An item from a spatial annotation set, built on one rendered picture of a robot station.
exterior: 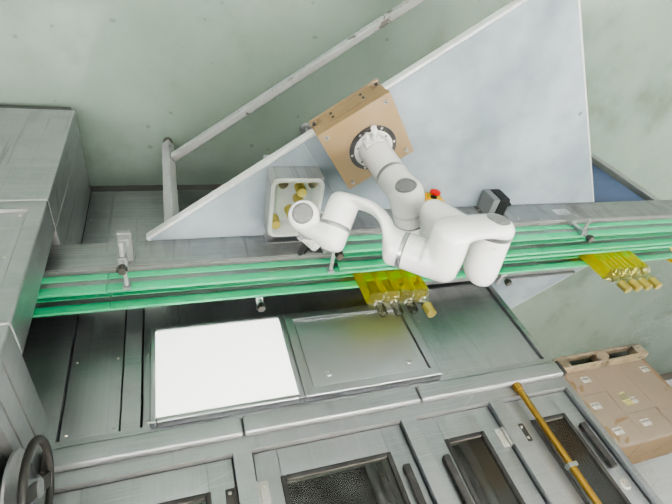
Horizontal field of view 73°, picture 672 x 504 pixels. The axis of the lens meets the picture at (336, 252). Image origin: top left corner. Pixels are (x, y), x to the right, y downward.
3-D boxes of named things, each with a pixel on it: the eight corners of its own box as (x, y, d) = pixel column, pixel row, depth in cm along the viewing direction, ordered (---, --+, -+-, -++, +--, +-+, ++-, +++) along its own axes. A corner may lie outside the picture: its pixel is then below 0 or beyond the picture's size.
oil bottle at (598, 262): (573, 252, 206) (619, 295, 185) (579, 242, 202) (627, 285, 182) (583, 251, 207) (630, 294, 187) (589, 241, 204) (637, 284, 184)
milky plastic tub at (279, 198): (263, 222, 161) (267, 237, 155) (267, 166, 147) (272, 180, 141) (310, 221, 167) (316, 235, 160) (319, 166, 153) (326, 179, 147)
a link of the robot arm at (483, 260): (480, 205, 113) (531, 232, 105) (464, 250, 121) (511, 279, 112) (446, 216, 105) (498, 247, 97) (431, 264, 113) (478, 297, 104)
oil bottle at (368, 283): (349, 269, 170) (369, 310, 155) (352, 257, 167) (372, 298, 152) (363, 268, 172) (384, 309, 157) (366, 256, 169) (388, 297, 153)
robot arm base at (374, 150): (347, 132, 137) (365, 160, 127) (385, 115, 137) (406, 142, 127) (359, 170, 149) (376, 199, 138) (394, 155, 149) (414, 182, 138)
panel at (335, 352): (150, 334, 148) (150, 429, 123) (149, 328, 146) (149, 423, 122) (400, 306, 177) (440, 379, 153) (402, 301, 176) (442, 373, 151)
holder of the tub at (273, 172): (262, 234, 165) (266, 247, 159) (267, 166, 148) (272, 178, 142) (308, 231, 170) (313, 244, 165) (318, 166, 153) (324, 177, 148)
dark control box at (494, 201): (475, 205, 187) (486, 217, 181) (482, 188, 182) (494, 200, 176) (492, 204, 190) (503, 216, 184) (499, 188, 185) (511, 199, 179)
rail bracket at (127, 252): (121, 251, 148) (117, 300, 132) (114, 208, 138) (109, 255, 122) (137, 251, 150) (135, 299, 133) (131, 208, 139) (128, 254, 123)
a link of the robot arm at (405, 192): (405, 154, 130) (430, 188, 119) (409, 189, 139) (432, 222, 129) (373, 166, 129) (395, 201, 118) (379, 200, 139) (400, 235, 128)
